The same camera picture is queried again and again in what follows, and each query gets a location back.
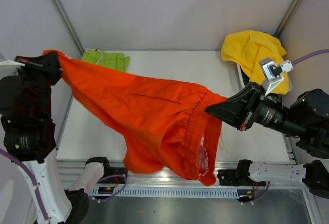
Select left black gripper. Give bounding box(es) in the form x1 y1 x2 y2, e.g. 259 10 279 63
10 49 63 117

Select aluminium corner post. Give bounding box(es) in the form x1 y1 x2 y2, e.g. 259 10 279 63
274 0 303 38
51 0 84 56

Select right aluminium corner post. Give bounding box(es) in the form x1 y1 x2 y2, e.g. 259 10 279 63
274 0 303 38

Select white slotted cable duct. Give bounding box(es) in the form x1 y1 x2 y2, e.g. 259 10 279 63
89 187 239 198

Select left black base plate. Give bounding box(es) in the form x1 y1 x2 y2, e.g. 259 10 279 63
102 167 128 184

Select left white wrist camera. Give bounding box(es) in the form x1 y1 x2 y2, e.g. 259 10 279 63
0 54 25 79

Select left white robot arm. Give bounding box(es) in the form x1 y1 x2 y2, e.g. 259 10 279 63
1 51 112 223

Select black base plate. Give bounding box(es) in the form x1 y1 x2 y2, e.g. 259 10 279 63
102 167 128 184
217 169 266 186

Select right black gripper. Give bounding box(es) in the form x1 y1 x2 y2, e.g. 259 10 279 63
203 81 305 138

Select lime green shorts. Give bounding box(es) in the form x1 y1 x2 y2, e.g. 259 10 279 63
82 49 131 72

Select left aluminium corner post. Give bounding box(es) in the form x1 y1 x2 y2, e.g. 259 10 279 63
51 0 84 56

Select orange shorts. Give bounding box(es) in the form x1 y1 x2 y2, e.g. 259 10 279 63
57 51 226 186

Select yellow shorts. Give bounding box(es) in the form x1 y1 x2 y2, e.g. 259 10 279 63
221 30 287 84

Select aluminium mounting rail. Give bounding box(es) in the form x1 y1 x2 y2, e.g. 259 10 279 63
57 159 302 190

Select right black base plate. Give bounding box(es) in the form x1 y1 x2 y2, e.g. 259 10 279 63
217 169 266 186

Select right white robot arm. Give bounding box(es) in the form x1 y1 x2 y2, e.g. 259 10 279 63
205 82 328 198

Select white plastic bin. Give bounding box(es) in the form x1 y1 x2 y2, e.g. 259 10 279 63
236 64 249 88

